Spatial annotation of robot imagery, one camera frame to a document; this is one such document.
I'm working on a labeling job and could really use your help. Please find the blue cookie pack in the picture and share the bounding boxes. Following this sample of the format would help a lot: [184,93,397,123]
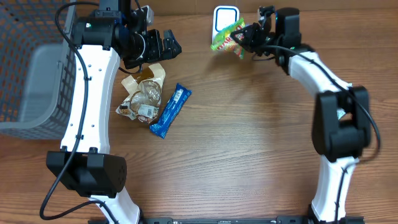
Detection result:
[150,83,192,139]

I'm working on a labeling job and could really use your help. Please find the white barcode scanner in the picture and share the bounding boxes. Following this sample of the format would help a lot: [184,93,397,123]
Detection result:
[211,5,240,42]

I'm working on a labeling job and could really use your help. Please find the pale green wipes packet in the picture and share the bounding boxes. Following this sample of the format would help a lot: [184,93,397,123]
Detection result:
[336,83,353,120]

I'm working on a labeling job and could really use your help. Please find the green yellow candy bag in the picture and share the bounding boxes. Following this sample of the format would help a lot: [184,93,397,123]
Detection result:
[210,18,245,59]

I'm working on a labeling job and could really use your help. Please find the dark grey plastic basket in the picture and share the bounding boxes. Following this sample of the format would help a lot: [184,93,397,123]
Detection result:
[1,0,75,139]

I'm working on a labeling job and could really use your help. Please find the beige brown cookie bag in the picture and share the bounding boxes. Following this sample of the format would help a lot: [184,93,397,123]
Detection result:
[116,63,166,124]

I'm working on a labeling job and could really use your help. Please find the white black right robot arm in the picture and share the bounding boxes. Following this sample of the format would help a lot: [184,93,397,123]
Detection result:
[230,6,381,223]

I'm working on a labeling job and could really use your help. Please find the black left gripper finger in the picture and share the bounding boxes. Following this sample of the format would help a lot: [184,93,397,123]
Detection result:
[163,45,182,60]
[163,30,179,47]

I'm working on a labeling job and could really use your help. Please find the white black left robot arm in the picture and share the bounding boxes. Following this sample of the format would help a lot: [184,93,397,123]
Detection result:
[46,1,182,223]

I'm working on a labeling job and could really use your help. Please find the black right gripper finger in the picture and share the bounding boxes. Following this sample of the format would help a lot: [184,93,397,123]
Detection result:
[230,23,257,37]
[230,34,254,53]

